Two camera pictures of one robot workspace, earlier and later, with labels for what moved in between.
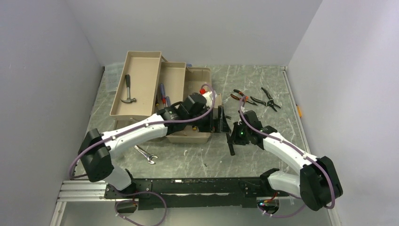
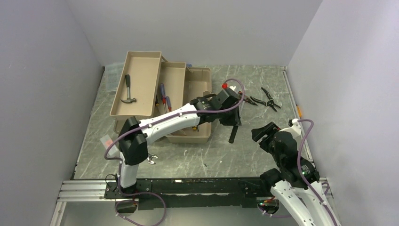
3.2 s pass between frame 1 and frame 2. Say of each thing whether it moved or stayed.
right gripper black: moved
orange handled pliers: stayed
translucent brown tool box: stayed
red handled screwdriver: stayed
